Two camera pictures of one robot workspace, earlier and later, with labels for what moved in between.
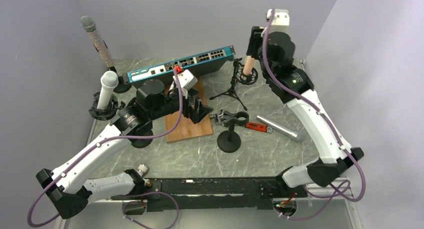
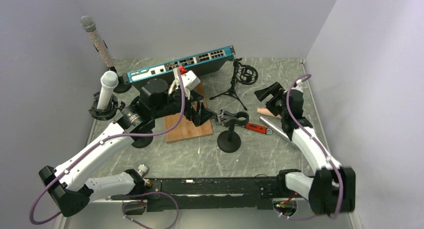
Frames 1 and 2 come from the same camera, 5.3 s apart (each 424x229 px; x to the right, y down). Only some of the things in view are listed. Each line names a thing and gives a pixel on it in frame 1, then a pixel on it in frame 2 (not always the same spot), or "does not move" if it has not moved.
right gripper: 256,40 → 275,90
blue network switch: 200,63 does not move
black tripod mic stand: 238,75 does not move
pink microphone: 248,65 → 265,111
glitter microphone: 88,24 does not move
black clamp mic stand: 229,141 does not move
